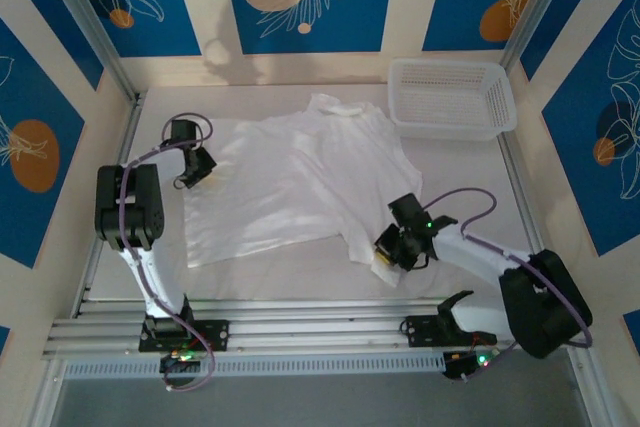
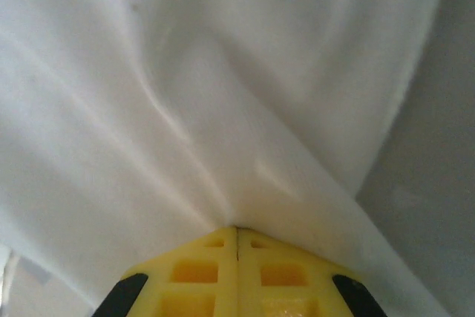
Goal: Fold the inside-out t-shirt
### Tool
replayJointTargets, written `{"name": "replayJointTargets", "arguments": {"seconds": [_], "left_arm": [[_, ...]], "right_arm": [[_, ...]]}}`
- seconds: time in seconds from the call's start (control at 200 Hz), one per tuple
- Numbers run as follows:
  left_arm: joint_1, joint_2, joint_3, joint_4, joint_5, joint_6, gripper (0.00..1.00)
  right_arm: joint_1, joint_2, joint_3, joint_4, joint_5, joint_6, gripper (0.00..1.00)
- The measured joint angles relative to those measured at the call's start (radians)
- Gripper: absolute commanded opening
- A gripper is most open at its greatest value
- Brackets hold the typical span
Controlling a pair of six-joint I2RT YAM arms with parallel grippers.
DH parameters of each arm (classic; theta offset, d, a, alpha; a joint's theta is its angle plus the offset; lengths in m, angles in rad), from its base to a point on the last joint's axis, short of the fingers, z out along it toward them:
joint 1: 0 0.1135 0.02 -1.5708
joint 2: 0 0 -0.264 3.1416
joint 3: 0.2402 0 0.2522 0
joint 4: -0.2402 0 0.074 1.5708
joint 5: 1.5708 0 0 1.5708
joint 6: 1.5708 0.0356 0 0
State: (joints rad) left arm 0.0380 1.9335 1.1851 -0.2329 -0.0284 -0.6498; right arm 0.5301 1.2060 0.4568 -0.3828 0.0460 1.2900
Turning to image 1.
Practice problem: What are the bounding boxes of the white t-shirt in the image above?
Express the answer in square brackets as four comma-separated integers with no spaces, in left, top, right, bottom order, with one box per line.
[182,92,426,288]

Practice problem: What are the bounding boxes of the white plastic mesh basket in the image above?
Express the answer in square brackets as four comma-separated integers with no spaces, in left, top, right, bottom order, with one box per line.
[388,57,519,143]

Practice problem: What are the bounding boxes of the aluminium side rail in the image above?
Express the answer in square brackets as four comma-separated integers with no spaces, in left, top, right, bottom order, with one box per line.
[497,135,566,309]
[72,91,147,321]

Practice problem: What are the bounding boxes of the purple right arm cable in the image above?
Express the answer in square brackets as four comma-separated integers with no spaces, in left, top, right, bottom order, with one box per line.
[422,188,595,381]

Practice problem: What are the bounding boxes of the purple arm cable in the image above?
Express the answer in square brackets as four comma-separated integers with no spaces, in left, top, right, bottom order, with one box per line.
[422,188,595,381]
[118,111,217,394]

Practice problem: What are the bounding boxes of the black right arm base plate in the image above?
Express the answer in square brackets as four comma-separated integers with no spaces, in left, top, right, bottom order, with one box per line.
[405,315,499,348]

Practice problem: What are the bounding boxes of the aluminium cross rail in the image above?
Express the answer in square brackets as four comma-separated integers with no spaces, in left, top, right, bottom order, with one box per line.
[42,299,596,361]

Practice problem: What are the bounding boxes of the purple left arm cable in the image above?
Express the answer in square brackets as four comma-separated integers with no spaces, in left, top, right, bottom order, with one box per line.
[118,111,217,394]

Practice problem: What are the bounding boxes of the white slotted cable duct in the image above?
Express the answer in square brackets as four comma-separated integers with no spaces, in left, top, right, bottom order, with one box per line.
[62,352,447,381]

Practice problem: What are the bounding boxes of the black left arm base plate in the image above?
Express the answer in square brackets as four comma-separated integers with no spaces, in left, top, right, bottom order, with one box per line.
[138,319,230,352]

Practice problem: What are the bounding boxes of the aluminium frame post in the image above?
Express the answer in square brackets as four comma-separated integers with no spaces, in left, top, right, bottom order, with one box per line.
[35,0,146,106]
[501,0,584,73]

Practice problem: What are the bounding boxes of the aluminium frame leg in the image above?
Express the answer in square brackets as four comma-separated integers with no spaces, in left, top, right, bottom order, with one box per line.
[27,359,69,427]
[569,346,619,427]

